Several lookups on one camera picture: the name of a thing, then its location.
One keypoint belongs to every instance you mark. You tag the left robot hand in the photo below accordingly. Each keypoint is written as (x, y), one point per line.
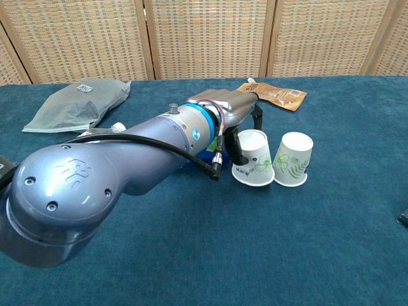
(236, 105)

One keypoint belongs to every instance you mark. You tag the white floral cup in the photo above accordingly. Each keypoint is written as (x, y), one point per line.
(255, 159)

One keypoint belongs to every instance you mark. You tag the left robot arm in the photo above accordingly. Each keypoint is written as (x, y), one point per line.
(79, 185)

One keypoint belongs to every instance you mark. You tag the brown spouted drink pouch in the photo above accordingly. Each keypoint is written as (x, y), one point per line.
(282, 95)

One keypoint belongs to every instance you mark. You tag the blue plastic drink bottle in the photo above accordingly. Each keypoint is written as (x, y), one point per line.
(204, 158)

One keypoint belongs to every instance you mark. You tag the woven wooden folding screen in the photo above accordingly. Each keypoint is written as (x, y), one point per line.
(207, 38)

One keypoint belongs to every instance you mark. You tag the white paper cup, fern print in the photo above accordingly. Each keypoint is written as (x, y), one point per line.
(294, 156)

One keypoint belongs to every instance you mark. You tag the clear water bottle, red label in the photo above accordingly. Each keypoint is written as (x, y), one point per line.
(118, 127)

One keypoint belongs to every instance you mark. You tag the blue table cloth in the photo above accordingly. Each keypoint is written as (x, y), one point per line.
(242, 255)

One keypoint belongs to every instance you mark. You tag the grey plastic bag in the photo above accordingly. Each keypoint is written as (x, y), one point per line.
(73, 108)

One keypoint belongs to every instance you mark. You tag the red and black packet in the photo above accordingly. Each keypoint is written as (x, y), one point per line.
(404, 218)

